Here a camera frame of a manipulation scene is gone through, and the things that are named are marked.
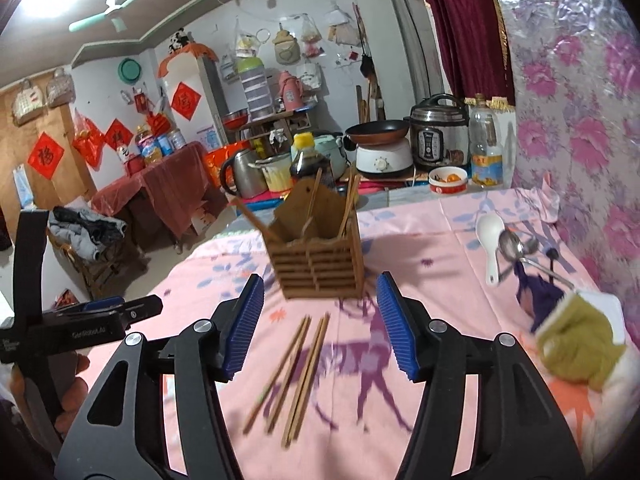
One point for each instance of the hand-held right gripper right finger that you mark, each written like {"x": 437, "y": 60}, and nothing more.
{"x": 397, "y": 325}

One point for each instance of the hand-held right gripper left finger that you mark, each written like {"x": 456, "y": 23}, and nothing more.
{"x": 245, "y": 330}

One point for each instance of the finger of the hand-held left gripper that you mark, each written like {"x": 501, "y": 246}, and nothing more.
{"x": 100, "y": 304}
{"x": 145, "y": 307}

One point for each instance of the pile of wooden chopsticks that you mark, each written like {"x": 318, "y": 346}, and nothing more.
{"x": 305, "y": 380}

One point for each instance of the wooden slatted utensil holder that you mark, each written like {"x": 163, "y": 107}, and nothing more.
{"x": 320, "y": 270}

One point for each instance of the long wooden chopstick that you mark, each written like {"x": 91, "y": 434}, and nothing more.
{"x": 314, "y": 200}
{"x": 353, "y": 195}
{"x": 252, "y": 220}
{"x": 345, "y": 215}

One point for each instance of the person's left hand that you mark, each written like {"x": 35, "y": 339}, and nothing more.
{"x": 72, "y": 395}

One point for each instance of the wooden chair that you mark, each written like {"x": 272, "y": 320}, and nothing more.
{"x": 107, "y": 275}

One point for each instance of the pink printed bedsheet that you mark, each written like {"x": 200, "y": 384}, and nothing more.
{"x": 450, "y": 350}

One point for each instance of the pile of grey clothes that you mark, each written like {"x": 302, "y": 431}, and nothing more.
{"x": 85, "y": 230}

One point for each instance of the table with red cloth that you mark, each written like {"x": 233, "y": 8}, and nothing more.
{"x": 165, "y": 190}

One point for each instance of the white ceramic spoon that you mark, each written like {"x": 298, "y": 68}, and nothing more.
{"x": 489, "y": 232}

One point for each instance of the large metal spoon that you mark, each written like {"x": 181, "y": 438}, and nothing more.
{"x": 510, "y": 247}

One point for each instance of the red and white jar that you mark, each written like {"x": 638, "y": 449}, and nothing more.
{"x": 131, "y": 162}

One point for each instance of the white bowl with red band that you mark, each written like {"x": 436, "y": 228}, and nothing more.
{"x": 447, "y": 187}

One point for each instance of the small metal spoon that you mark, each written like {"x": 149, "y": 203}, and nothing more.
{"x": 529, "y": 244}

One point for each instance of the stainless steel kettle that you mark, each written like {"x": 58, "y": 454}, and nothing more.
{"x": 245, "y": 175}

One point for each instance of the orange fruit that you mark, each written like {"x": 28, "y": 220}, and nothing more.
{"x": 453, "y": 177}

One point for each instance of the white enamel pot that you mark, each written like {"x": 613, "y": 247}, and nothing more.
{"x": 275, "y": 175}

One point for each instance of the red diamond paper decoration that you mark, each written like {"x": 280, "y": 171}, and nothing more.
{"x": 46, "y": 154}
{"x": 186, "y": 101}
{"x": 119, "y": 136}

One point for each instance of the yellow cooking oil bottle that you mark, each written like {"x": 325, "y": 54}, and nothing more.
{"x": 147, "y": 147}

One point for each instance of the red plastic bag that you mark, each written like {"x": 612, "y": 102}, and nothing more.
{"x": 87, "y": 142}

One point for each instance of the white electric hob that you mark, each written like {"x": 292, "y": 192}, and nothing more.
{"x": 385, "y": 160}

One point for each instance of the orange cardboard box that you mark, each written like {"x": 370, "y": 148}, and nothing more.
{"x": 220, "y": 157}

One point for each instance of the small black spoon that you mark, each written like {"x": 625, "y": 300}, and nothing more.
{"x": 552, "y": 254}

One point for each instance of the dark sauce bottle yellow cap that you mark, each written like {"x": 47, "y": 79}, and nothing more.
{"x": 310, "y": 162}

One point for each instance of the mint green rice cooker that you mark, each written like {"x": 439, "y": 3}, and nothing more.
{"x": 337, "y": 155}

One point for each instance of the brown wooden door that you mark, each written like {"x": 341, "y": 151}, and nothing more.
{"x": 62, "y": 125}

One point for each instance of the olive green cloth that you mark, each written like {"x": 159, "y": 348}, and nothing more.
{"x": 580, "y": 345}

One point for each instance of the clear plastic oil bottle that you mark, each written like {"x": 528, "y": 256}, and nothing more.
{"x": 485, "y": 160}

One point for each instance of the copper frying pan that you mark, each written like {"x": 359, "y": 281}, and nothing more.
{"x": 377, "y": 132}

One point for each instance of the silver electric pressure cooker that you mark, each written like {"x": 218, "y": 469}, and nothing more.
{"x": 440, "y": 135}

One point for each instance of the red basin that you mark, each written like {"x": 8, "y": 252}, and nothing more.
{"x": 235, "y": 119}

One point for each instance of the woven straw bag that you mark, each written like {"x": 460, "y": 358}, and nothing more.
{"x": 60, "y": 91}
{"x": 29, "y": 105}

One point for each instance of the white refrigerator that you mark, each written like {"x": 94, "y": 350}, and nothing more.
{"x": 200, "y": 80}

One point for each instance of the green round plate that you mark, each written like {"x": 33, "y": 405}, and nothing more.
{"x": 129, "y": 71}

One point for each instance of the stacked container with green lid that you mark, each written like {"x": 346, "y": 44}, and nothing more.
{"x": 255, "y": 90}

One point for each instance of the pink thermos jug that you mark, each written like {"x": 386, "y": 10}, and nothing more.
{"x": 290, "y": 92}

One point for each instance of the orange cloth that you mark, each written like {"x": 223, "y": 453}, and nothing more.
{"x": 187, "y": 52}

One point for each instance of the white printed plastic bag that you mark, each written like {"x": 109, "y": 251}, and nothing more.
{"x": 310, "y": 77}

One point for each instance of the black and white plush toy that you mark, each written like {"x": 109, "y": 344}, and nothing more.
{"x": 179, "y": 42}

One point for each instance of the beige hanging bag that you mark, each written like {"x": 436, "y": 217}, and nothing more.
{"x": 286, "y": 47}

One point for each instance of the green ceiling fan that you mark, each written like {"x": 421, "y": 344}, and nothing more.
{"x": 112, "y": 10}

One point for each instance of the dark red curtain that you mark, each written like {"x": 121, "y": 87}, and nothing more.
{"x": 465, "y": 35}

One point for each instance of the floral plastic wall sheet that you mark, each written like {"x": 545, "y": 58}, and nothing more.
{"x": 575, "y": 110}

